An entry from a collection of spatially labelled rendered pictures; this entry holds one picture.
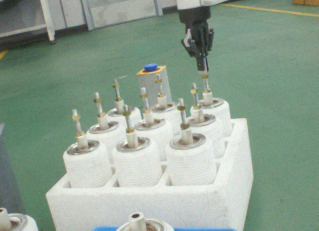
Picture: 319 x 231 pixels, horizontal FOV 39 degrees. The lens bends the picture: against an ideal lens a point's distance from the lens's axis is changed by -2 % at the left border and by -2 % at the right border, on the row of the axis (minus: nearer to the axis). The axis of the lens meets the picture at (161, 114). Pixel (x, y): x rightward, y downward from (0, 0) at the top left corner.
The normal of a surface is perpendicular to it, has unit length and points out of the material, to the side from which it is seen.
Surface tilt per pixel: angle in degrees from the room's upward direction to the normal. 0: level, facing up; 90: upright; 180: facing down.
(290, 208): 0
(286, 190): 0
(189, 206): 90
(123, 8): 90
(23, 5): 90
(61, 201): 90
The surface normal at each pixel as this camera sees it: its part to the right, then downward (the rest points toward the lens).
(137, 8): 0.22, 0.26
